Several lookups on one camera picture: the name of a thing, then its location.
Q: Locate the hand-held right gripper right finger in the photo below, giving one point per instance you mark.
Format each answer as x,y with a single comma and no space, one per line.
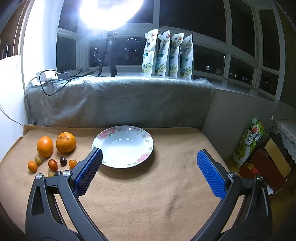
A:
211,171

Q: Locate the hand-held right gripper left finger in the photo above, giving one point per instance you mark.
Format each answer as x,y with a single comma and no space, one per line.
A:
89,171

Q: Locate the dark purple cherry tomato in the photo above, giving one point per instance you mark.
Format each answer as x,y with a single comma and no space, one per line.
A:
63,161
57,173

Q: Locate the red-orange cherry tomato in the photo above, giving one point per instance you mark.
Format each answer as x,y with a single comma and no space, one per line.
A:
52,164

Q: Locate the rough-skinned orange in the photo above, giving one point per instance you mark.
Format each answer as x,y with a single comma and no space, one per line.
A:
66,142

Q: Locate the floral white plate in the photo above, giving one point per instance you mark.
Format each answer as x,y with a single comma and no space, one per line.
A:
122,148

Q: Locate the smooth orange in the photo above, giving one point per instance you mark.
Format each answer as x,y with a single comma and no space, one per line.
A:
45,146

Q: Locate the small orange kumquat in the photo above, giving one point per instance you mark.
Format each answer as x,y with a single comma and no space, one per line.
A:
32,166
72,163

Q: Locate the small green-brown fruit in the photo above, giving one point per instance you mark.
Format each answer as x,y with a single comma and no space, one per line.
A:
50,174
38,160

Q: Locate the green snack bag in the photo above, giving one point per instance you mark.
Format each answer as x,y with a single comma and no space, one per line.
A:
244,148

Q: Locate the red-brown cardboard box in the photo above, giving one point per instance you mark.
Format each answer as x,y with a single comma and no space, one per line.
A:
266,169

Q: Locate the green printed carton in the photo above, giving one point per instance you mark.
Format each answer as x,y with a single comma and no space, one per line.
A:
259,129

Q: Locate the tan cardboard box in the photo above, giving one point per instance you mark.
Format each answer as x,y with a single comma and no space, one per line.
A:
277,155

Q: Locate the grey blanket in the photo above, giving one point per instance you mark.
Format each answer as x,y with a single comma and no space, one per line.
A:
115,99

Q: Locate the white lace cloth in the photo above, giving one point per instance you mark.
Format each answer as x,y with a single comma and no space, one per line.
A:
288,134

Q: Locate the grey power adapter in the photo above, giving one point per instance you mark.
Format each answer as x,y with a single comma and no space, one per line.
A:
63,75

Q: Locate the white floral refill pouch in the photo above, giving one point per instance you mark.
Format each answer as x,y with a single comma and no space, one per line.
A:
186,58
149,53
162,55
175,58

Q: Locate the black tripod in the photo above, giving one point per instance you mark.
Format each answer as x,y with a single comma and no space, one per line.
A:
108,46

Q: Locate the round dream catcher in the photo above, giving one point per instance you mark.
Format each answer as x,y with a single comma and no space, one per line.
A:
125,47

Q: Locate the window blind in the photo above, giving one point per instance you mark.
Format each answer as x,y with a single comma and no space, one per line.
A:
9,30

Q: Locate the white window frame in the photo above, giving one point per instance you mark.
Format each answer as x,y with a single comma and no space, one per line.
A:
156,14

